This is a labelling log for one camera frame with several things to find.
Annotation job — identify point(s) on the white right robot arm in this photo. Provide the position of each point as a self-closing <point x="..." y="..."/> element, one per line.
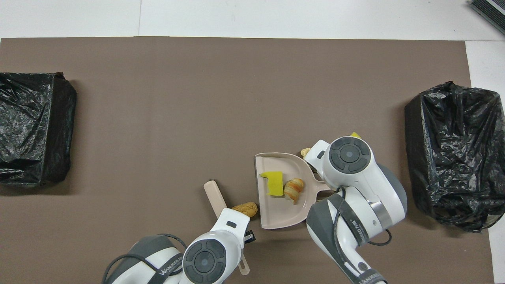
<point x="355" y="185"/>

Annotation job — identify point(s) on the yellow sponge piece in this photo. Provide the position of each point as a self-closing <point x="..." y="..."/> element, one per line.
<point x="274" y="183"/>
<point x="355" y="135"/>

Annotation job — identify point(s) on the toy croissant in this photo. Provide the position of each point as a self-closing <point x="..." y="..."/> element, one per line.
<point x="294" y="189"/>

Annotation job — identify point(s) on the beige plastic dustpan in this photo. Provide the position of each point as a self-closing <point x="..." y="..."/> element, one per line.
<point x="276" y="213"/>

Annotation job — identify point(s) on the brown toy bread roll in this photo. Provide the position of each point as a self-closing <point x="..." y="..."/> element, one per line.
<point x="246" y="209"/>

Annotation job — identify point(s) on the dark ribbed device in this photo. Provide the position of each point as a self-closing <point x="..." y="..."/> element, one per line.
<point x="489" y="10"/>

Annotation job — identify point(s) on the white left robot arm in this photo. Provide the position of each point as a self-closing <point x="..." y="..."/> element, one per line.
<point x="221" y="236"/>

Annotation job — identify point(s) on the pale toy dumpling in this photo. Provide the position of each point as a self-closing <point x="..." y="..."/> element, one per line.
<point x="305" y="152"/>

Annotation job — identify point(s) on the beige hand brush black bristles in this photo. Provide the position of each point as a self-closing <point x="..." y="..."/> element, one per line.
<point x="215" y="197"/>

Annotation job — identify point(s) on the black bag lined bin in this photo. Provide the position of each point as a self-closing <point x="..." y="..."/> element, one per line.
<point x="453" y="157"/>
<point x="31" y="130"/>

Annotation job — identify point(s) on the brown table mat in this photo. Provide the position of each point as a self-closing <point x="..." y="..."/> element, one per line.
<point x="158" y="118"/>

